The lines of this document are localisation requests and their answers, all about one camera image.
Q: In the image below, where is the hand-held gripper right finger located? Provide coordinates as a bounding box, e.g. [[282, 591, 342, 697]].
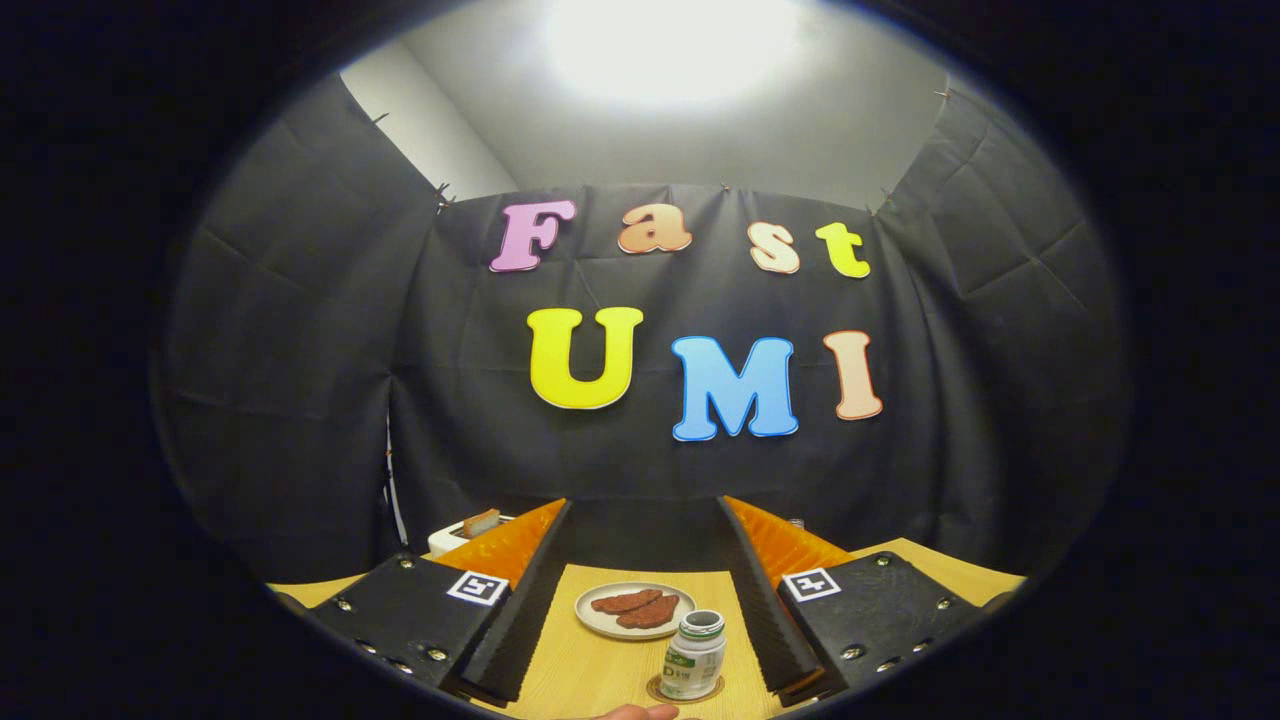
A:
[[716, 494, 1001, 706]]

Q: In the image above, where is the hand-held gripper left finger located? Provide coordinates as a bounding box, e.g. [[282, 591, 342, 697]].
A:
[[300, 498, 574, 706]]

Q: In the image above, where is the white juice bottle green label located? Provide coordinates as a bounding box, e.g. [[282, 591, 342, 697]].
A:
[[658, 610, 727, 700]]

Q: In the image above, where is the round cork coaster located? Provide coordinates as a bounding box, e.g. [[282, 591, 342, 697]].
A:
[[646, 672, 725, 705]]

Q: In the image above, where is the white round plate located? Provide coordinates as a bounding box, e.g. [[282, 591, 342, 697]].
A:
[[574, 582, 698, 641]]

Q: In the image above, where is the red meat slice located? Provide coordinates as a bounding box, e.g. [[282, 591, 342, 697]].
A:
[[617, 595, 681, 630], [591, 589, 663, 615]]

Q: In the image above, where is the wooden table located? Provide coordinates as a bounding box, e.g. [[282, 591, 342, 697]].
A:
[[268, 538, 1026, 720]]

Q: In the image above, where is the white toaster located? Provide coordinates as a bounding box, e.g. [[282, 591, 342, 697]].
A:
[[428, 515, 516, 559]]

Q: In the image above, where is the black backdrop cloth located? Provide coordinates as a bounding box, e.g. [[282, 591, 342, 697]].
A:
[[150, 70, 1131, 586]]

